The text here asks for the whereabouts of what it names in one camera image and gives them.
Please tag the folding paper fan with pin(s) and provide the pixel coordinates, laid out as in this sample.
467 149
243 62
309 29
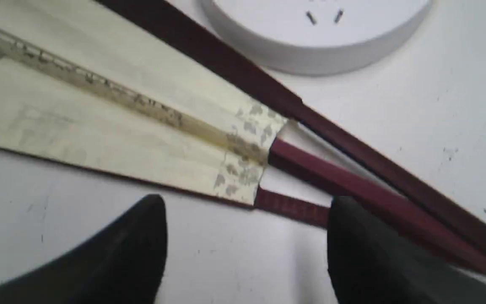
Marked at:
136 88

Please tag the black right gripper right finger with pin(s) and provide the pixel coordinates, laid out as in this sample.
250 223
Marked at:
370 263

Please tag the white desk lamp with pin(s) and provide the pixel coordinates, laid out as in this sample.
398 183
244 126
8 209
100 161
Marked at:
315 37

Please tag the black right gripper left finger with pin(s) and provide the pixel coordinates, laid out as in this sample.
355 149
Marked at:
123 263

